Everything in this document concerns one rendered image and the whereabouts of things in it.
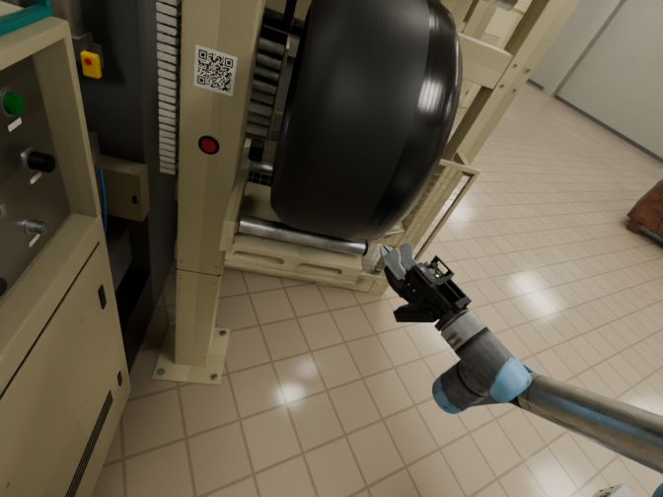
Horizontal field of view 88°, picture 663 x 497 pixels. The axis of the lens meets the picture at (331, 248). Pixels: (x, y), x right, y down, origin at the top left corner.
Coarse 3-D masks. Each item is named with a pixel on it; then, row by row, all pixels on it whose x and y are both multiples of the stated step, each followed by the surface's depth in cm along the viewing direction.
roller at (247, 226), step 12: (240, 216) 84; (240, 228) 84; (252, 228) 84; (264, 228) 85; (276, 228) 86; (288, 228) 87; (288, 240) 88; (300, 240) 88; (312, 240) 88; (324, 240) 89; (336, 240) 90; (348, 240) 91; (348, 252) 92; (360, 252) 92
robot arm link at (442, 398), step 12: (444, 372) 70; (456, 372) 64; (444, 384) 67; (456, 384) 64; (444, 396) 67; (456, 396) 65; (468, 396) 63; (480, 396) 62; (444, 408) 68; (456, 408) 66
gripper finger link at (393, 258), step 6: (384, 252) 74; (390, 252) 71; (396, 252) 70; (384, 258) 73; (390, 258) 72; (396, 258) 70; (384, 264) 73; (390, 264) 72; (396, 264) 71; (396, 270) 71; (402, 270) 70; (396, 276) 70; (402, 276) 70
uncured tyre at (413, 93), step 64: (320, 0) 59; (384, 0) 58; (320, 64) 56; (384, 64) 56; (448, 64) 59; (320, 128) 57; (384, 128) 58; (448, 128) 63; (320, 192) 64; (384, 192) 64
